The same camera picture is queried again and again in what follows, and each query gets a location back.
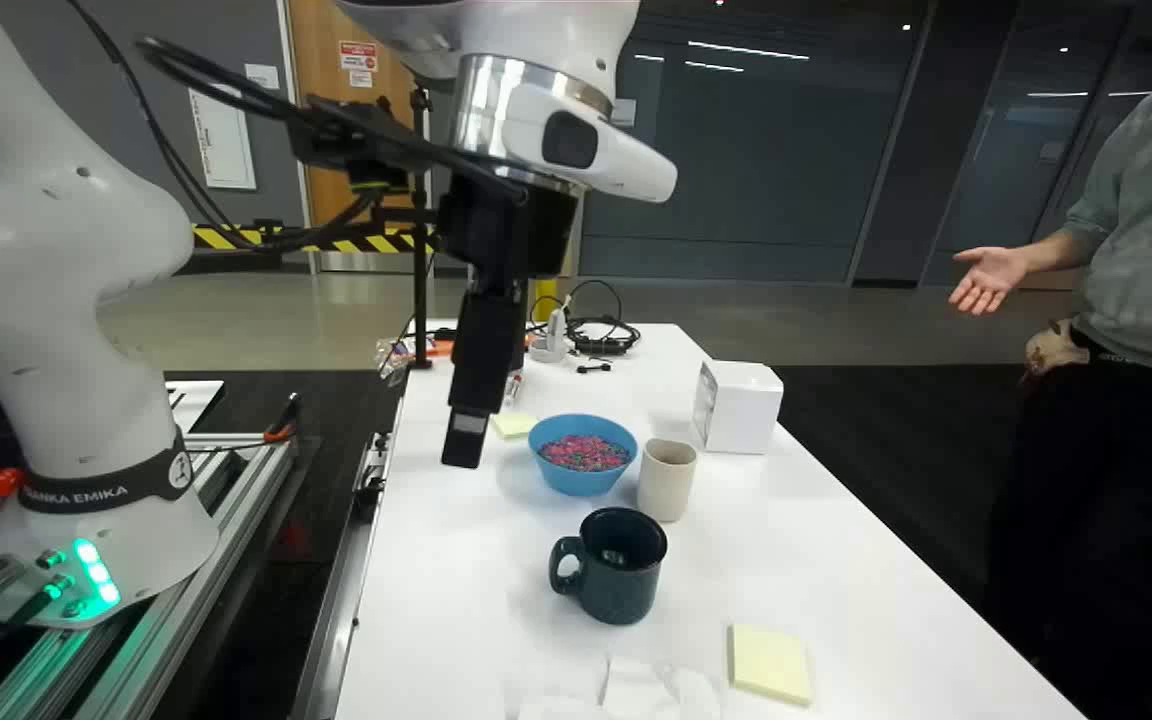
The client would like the person's open hand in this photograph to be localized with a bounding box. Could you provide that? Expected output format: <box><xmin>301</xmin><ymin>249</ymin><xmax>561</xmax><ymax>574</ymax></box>
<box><xmin>947</xmin><ymin>249</ymin><xmax>1028</xmax><ymax>316</ymax></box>

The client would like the black device on table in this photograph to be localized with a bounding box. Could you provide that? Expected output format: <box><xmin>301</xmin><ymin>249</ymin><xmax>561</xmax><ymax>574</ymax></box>
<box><xmin>562</xmin><ymin>281</ymin><xmax>640</xmax><ymax>361</ymax></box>

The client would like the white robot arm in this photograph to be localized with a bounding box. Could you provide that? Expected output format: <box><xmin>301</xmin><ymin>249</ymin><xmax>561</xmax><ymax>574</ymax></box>
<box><xmin>0</xmin><ymin>0</ymin><xmax>677</xmax><ymax>628</ymax></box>

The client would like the beige ceramic cup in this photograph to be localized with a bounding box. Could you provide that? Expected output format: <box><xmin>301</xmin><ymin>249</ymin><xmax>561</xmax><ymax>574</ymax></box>
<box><xmin>637</xmin><ymin>439</ymin><xmax>696</xmax><ymax>523</ymax></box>

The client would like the yellow sticky note pad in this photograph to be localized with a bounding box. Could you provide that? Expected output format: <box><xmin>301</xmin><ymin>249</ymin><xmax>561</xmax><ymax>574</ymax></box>
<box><xmin>728</xmin><ymin>625</ymin><xmax>811</xmax><ymax>710</ymax></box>

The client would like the aluminium rail frame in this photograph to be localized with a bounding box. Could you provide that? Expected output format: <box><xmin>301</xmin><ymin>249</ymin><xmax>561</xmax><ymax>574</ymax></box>
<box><xmin>0</xmin><ymin>436</ymin><xmax>378</xmax><ymax>720</ymax></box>

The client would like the person in grey sweater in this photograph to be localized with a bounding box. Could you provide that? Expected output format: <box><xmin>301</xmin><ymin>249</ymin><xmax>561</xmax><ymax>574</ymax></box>
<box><xmin>985</xmin><ymin>96</ymin><xmax>1152</xmax><ymax>720</ymax></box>

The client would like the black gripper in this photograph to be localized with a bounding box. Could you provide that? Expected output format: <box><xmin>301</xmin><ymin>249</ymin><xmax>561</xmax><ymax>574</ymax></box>
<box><xmin>440</xmin><ymin>178</ymin><xmax>576</xmax><ymax>469</ymax></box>

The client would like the blue bowl with beads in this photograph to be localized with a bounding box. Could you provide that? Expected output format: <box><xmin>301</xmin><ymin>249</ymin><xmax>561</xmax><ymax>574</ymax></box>
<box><xmin>526</xmin><ymin>412</ymin><xmax>637</xmax><ymax>496</ymax></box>

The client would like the black camera tripod stand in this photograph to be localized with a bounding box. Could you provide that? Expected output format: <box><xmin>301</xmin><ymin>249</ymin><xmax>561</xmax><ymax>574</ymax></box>
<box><xmin>410</xmin><ymin>79</ymin><xmax>433</xmax><ymax>373</ymax></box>

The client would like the dark green mug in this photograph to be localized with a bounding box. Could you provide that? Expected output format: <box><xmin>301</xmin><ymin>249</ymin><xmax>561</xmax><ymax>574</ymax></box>
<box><xmin>548</xmin><ymin>510</ymin><xmax>668</xmax><ymax>625</ymax></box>

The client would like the white napkin dispenser box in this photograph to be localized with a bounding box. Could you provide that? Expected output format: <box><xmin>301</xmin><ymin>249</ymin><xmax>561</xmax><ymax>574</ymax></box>
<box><xmin>696</xmin><ymin>361</ymin><xmax>785</xmax><ymax>457</ymax></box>

